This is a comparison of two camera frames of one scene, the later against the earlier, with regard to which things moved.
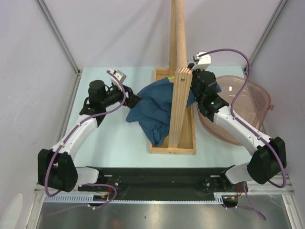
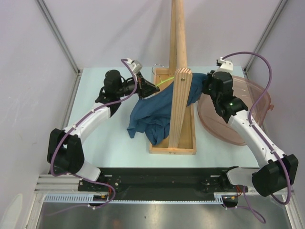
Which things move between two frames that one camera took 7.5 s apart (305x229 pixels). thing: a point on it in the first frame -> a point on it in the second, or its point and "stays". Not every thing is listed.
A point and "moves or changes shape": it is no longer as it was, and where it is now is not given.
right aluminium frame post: (268, 30) stays
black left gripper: (132, 99) -> (144, 88)
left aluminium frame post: (61, 41) stays
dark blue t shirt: (154, 109) moves or changes shape
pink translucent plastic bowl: (251, 107) stays
